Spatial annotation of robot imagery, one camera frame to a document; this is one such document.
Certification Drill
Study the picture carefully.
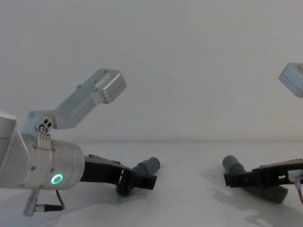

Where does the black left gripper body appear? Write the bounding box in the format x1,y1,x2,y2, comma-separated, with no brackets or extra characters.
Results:
80,154,131,187

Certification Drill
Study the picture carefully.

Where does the thin dark left wrist cable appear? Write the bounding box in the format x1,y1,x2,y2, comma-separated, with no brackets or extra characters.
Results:
23,188,66,216

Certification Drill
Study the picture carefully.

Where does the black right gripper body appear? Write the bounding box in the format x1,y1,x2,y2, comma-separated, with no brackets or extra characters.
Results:
251,159,303,188

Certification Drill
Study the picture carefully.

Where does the white curtain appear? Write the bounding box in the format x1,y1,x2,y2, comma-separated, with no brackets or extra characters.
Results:
0,0,303,144

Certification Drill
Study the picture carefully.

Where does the white table cloth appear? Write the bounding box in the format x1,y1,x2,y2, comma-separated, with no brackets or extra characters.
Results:
0,141,303,227

